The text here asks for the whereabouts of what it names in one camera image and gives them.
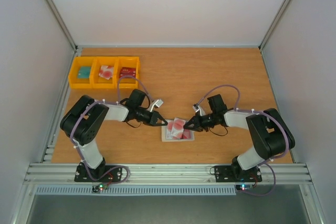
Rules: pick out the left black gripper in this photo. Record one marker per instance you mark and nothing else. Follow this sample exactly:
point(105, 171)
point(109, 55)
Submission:
point(155, 115)

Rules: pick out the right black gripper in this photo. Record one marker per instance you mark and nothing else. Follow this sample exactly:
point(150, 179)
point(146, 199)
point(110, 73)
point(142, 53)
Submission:
point(199, 121)

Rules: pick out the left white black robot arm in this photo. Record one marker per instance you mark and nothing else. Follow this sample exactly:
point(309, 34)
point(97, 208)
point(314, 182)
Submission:
point(83, 121)

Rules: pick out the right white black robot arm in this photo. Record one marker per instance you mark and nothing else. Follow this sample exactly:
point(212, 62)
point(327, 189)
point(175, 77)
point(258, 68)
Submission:
point(269, 133)

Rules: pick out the red card in bin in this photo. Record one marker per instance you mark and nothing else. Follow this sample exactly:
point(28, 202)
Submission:
point(127, 71)

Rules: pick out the white red-dot card in bin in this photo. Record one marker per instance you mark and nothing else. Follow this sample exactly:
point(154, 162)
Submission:
point(106, 72)

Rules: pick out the teal card in bin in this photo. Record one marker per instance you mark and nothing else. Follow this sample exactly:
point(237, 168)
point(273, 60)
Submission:
point(84, 72)

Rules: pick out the right small circuit board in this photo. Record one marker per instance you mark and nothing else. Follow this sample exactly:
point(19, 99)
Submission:
point(244, 187)

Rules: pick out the small circuit board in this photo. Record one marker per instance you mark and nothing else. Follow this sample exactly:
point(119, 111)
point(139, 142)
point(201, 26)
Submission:
point(99, 188)
point(244, 187)

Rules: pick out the yellow three-compartment bin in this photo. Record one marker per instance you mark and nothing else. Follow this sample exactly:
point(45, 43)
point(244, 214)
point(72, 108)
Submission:
point(96, 82)

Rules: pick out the left small circuit board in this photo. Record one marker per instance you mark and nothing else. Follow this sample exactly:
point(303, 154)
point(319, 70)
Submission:
point(99, 188)

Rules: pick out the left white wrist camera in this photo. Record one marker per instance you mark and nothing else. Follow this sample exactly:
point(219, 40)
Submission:
point(155, 104)

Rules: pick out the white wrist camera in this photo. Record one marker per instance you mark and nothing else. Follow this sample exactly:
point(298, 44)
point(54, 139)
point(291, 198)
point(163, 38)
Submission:
point(198, 110)
point(155, 104)

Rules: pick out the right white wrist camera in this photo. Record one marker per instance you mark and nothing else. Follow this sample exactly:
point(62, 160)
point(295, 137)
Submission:
point(198, 110)

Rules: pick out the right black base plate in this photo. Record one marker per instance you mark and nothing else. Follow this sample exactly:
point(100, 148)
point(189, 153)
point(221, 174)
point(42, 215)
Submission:
point(227, 173)

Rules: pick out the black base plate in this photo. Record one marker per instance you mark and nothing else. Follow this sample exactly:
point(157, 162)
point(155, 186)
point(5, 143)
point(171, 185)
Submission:
point(102, 174)
point(227, 173)

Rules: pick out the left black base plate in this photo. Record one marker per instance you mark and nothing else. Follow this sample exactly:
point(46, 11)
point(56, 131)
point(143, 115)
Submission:
point(102, 174)

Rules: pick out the grey slotted cable duct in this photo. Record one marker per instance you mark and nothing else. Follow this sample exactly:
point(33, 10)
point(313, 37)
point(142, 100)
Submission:
point(138, 190)

